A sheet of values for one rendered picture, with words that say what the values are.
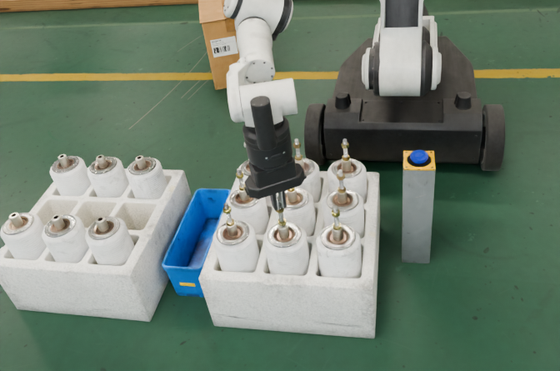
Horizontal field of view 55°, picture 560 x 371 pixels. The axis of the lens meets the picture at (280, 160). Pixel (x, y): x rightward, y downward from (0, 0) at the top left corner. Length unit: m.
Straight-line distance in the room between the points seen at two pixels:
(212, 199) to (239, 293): 0.41
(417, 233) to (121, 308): 0.76
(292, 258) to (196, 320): 0.35
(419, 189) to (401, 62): 0.33
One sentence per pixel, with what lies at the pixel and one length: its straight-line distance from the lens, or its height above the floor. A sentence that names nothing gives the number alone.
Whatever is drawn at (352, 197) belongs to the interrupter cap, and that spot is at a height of 0.25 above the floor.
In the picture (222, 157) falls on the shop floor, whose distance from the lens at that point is 1.87.
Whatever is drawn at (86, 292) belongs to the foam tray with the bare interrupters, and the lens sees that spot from 1.44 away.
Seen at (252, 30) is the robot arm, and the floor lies 0.67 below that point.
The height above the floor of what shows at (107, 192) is 0.19.
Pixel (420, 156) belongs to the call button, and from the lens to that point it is 1.25.
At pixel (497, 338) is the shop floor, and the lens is 1.35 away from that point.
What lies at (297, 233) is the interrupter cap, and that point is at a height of 0.25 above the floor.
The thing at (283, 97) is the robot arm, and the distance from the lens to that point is 0.94.
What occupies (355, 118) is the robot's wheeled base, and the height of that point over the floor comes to 0.20.
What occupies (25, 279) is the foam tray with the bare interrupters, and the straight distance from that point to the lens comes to 1.51.
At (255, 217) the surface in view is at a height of 0.22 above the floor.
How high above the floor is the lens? 1.09
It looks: 37 degrees down
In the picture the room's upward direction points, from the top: 9 degrees counter-clockwise
